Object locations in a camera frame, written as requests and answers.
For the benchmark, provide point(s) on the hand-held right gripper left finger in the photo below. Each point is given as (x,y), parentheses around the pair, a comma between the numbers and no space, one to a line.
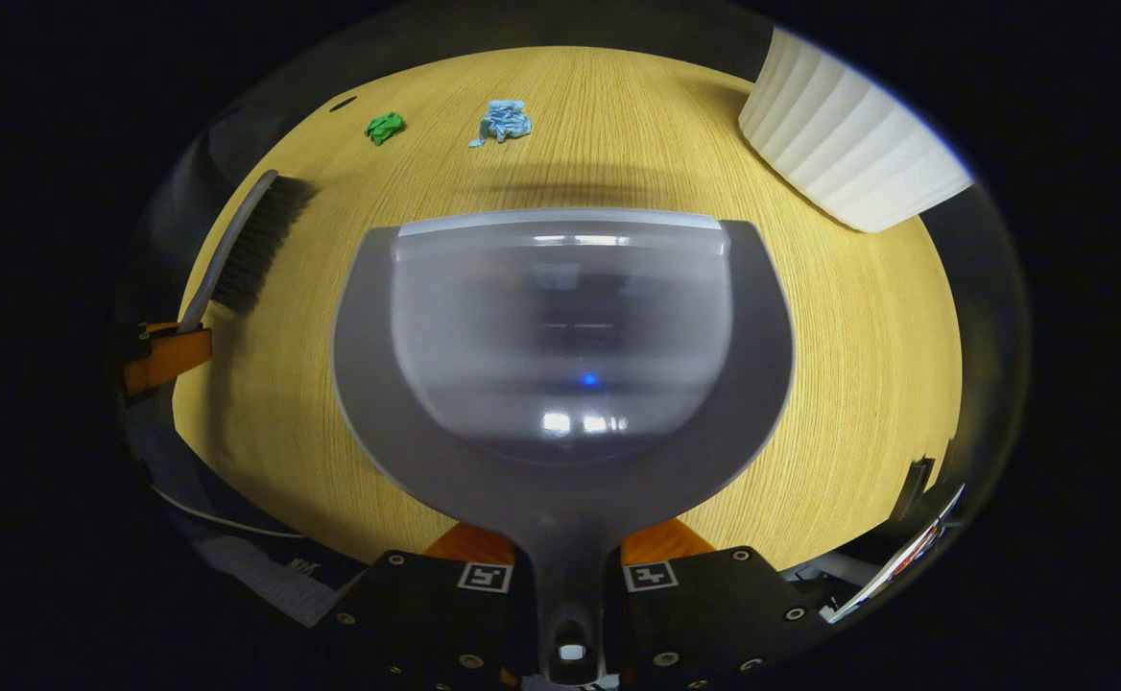
(426,614)

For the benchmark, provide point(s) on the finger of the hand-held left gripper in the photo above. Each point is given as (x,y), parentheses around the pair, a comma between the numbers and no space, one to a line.
(167,355)

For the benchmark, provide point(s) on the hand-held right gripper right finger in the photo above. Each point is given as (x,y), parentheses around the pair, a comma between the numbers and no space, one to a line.
(704,614)

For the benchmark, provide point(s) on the small grey broom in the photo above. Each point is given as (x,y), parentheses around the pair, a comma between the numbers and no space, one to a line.
(258,240)

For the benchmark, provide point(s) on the grey plastic dustpan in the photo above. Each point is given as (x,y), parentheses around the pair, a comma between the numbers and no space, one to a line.
(560,336)

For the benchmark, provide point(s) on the green paper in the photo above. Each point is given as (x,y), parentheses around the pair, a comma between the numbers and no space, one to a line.
(385,128)

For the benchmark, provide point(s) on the blue paper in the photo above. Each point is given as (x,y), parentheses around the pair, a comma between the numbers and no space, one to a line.
(503,122)

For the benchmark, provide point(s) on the white ribbed garbage bin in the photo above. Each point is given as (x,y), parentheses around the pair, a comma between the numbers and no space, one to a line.
(839,144)

